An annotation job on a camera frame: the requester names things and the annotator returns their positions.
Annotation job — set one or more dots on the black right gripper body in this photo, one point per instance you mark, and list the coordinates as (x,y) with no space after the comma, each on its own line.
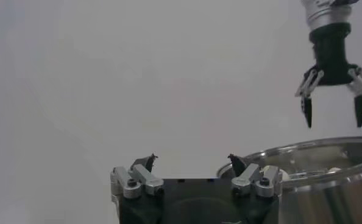
(331,58)

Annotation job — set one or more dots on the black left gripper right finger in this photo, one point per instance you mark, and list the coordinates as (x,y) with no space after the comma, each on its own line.
(248,181)

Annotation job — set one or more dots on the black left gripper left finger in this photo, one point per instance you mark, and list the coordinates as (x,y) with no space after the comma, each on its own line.
(144,179)

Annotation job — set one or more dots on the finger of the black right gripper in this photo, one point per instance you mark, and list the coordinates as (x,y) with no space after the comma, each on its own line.
(361,109)
(306,109)

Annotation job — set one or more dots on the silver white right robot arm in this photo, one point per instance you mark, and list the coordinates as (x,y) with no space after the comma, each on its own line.
(324,13)

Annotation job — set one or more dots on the stainless steel steamer basket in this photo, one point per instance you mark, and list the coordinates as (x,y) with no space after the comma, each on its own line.
(321,201)

